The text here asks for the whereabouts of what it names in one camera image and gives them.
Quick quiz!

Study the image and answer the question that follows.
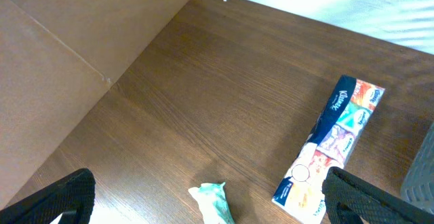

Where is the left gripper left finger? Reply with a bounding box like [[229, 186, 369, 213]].
[[1, 168, 96, 224]]

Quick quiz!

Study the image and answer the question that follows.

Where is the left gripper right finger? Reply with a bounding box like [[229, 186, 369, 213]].
[[322, 166, 433, 224]]

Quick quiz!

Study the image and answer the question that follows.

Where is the grey plastic shopping basket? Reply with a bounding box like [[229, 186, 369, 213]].
[[400, 124, 434, 214]]

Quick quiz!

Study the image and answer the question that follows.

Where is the Kleenex tissue multipack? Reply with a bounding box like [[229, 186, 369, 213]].
[[272, 75, 385, 223]]

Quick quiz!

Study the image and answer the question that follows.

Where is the teal tissue packet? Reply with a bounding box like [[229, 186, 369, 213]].
[[188, 182, 235, 224]]

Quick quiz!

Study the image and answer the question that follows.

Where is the brown cardboard side panel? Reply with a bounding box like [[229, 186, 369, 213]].
[[1, 0, 188, 205]]

